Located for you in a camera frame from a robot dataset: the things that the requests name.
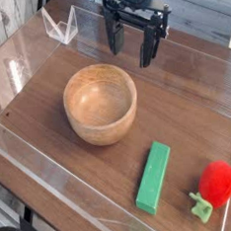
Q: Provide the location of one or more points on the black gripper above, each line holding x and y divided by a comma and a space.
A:
153, 12

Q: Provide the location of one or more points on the green rectangular block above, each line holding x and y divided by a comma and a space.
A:
153, 176

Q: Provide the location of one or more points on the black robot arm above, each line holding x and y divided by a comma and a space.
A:
149, 16

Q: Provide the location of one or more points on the brown wooden bowl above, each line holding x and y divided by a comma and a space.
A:
100, 103

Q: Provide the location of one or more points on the red toy strawberry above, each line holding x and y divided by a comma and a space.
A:
214, 189

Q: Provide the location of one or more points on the clear acrylic tray wall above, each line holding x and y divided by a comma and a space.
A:
62, 199

